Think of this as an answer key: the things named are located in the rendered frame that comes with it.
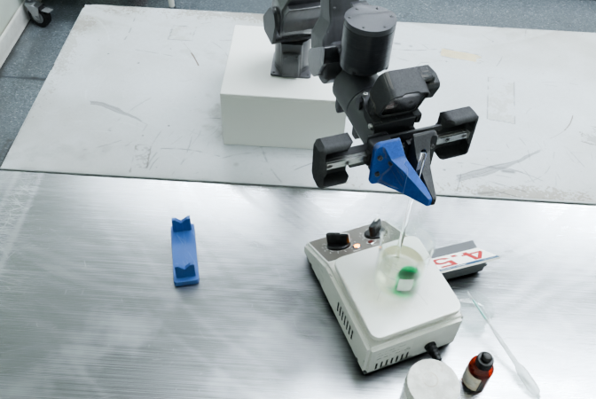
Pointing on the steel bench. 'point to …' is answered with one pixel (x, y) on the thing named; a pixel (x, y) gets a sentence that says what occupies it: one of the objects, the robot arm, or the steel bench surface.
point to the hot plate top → (365, 286)
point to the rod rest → (184, 252)
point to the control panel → (348, 246)
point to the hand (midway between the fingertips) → (416, 178)
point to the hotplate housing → (385, 355)
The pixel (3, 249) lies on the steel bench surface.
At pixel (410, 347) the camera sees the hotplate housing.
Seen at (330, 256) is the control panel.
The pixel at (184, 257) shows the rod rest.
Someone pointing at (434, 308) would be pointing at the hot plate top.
